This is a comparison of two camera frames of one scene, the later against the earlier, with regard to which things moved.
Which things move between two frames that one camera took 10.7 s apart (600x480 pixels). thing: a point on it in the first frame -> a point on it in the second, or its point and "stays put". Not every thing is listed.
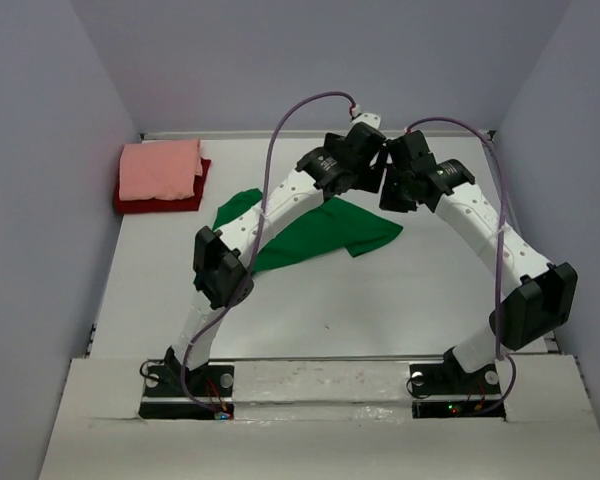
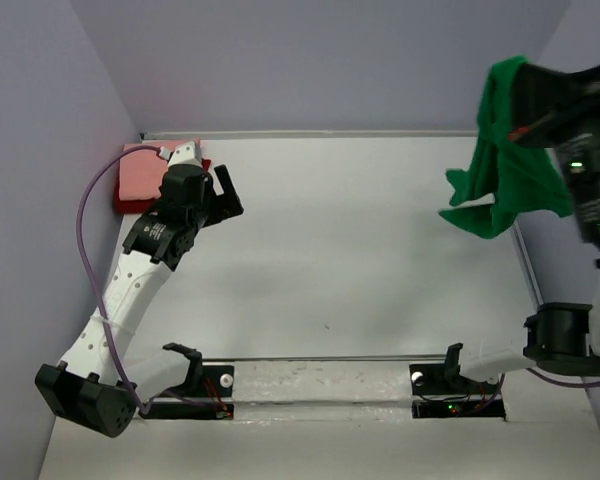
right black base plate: [445, 390] stays put
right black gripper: [387, 201] -> [545, 98]
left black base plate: [174, 392] stays put
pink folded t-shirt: [159, 170] stays put
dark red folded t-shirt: [191, 203] stays put
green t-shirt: [336, 226] -> [520, 178]
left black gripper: [371, 180] -> [227, 205]
